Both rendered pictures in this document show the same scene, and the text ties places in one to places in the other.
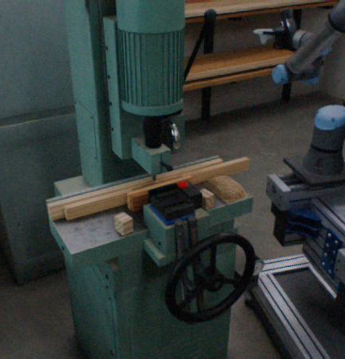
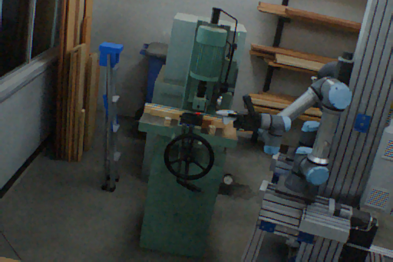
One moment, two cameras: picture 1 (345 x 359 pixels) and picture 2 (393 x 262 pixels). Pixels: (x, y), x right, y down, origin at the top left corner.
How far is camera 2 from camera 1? 177 cm
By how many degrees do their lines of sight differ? 28
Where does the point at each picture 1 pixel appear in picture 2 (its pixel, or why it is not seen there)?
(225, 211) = (219, 140)
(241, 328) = (237, 247)
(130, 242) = (166, 130)
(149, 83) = (199, 64)
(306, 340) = (252, 248)
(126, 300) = (157, 160)
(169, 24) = (211, 42)
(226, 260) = (216, 170)
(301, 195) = (282, 165)
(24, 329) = (128, 194)
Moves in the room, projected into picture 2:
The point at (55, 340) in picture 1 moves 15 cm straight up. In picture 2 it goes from (138, 203) to (141, 187)
